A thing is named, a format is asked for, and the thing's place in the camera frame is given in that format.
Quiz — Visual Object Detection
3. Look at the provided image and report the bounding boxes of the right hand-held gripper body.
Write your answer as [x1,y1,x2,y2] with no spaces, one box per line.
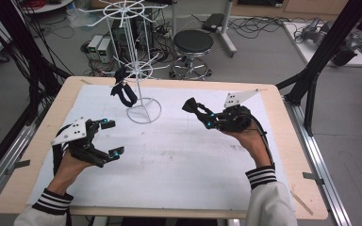
[216,89,261,133]

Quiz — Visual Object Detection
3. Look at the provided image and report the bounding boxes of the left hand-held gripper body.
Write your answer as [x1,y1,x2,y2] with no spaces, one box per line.
[50,117,107,166]

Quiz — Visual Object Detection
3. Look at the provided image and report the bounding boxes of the white wire display rack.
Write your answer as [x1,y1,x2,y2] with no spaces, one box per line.
[78,0,171,125]

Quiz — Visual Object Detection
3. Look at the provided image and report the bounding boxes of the person's right hand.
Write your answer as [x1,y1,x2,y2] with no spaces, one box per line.
[221,121,272,172]

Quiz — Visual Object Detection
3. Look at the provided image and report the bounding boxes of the person's left hand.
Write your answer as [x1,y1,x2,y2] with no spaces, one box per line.
[46,150,92,197]

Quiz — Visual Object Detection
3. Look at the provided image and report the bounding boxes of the white foam mat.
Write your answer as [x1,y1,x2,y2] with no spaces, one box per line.
[26,84,296,212]

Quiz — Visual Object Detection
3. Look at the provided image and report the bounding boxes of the metal table clip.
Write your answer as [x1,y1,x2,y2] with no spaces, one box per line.
[302,171,325,186]
[5,159,31,176]

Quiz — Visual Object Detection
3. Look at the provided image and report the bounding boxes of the grey bench power supply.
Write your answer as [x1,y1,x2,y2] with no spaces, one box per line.
[97,37,115,64]
[87,34,104,56]

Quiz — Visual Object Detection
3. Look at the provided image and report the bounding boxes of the black round stool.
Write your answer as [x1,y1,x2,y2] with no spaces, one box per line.
[169,29,215,81]

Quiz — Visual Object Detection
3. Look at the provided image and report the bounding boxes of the white stand leg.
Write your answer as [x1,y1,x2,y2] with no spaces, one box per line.
[218,0,239,58]

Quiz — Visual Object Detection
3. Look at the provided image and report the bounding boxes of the black box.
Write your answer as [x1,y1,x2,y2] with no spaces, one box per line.
[202,12,225,33]

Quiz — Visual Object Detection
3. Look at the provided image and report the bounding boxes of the black computer tower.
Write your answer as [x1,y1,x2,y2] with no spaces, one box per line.
[111,12,155,57]

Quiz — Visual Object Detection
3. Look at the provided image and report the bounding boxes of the white floor board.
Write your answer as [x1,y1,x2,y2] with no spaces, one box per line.
[283,21,362,69]

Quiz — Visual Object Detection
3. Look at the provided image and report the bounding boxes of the wooden stick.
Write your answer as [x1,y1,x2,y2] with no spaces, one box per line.
[290,190,314,217]

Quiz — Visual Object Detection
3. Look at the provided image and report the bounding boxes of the grey device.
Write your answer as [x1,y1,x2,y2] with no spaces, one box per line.
[295,17,359,67]

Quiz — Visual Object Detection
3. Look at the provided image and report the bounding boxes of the white round table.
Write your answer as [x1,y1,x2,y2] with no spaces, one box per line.
[22,0,74,15]

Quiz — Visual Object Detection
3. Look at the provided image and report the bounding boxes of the aluminium rail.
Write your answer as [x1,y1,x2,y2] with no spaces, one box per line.
[0,121,37,208]
[284,95,353,226]

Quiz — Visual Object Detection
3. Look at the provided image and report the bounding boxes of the black floor cables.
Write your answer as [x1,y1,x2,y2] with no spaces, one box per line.
[229,15,296,40]

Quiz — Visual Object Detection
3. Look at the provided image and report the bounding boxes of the black metal frame post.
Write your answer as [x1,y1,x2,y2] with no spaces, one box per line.
[0,0,74,187]
[276,0,362,137]

